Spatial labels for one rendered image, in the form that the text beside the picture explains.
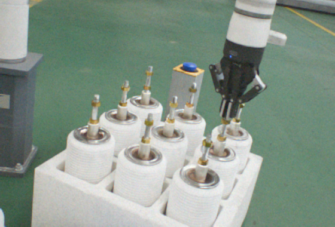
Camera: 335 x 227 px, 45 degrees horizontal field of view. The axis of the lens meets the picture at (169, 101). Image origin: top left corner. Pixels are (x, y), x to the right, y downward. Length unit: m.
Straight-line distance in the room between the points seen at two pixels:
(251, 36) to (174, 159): 0.31
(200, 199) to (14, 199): 0.51
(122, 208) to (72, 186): 0.11
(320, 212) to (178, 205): 0.61
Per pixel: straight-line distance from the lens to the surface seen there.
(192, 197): 0.74
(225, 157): 0.85
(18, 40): 1.05
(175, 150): 0.87
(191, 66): 1.13
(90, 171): 0.83
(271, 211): 1.21
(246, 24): 0.75
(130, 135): 0.92
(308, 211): 1.27
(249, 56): 0.76
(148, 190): 0.79
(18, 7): 1.03
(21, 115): 1.09
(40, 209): 0.91
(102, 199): 0.80
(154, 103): 1.04
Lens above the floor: 0.65
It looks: 22 degrees down
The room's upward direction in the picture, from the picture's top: 11 degrees clockwise
